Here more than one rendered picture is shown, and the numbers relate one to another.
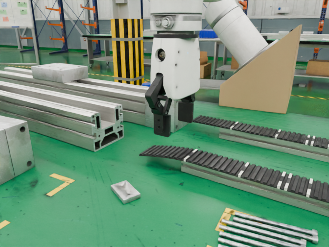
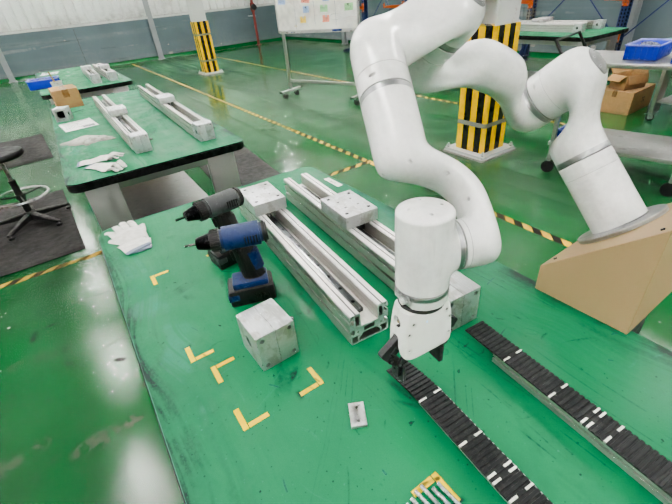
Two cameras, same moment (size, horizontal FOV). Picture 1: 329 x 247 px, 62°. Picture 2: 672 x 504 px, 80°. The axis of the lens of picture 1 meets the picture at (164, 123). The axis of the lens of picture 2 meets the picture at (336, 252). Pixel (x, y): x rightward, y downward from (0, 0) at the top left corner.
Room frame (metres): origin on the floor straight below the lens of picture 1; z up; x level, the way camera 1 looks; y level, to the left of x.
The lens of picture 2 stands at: (-0.01, -0.16, 1.45)
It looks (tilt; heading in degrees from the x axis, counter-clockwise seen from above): 33 degrees down; 31
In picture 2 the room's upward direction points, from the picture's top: 6 degrees counter-clockwise
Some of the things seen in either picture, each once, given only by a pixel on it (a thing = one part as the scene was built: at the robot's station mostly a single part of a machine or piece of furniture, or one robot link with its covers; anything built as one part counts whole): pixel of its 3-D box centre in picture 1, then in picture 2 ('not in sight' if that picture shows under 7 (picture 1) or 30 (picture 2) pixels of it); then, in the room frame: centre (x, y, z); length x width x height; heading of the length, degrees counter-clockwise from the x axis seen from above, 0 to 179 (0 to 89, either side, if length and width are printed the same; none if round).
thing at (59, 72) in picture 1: (60, 76); (348, 212); (0.96, 0.36, 0.87); 0.16 x 0.11 x 0.07; 58
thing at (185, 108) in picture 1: (188, 104); (441, 341); (0.52, -0.05, 0.89); 0.03 x 0.03 x 0.07; 58
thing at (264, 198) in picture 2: not in sight; (262, 201); (0.93, 0.68, 0.87); 0.16 x 0.11 x 0.07; 58
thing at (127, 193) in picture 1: (125, 191); (357, 414); (0.39, 0.06, 0.78); 0.05 x 0.03 x 0.01; 34
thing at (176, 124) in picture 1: (171, 106); (452, 298); (0.73, -0.02, 0.83); 0.12 x 0.09 x 0.10; 148
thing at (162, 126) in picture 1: (158, 118); (393, 366); (0.43, 0.01, 0.89); 0.03 x 0.03 x 0.07; 58
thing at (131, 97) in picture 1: (62, 89); (349, 226); (0.96, 0.36, 0.82); 0.80 x 0.10 x 0.09; 58
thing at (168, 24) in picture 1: (175, 24); (420, 289); (0.48, -0.02, 1.04); 0.09 x 0.08 x 0.03; 148
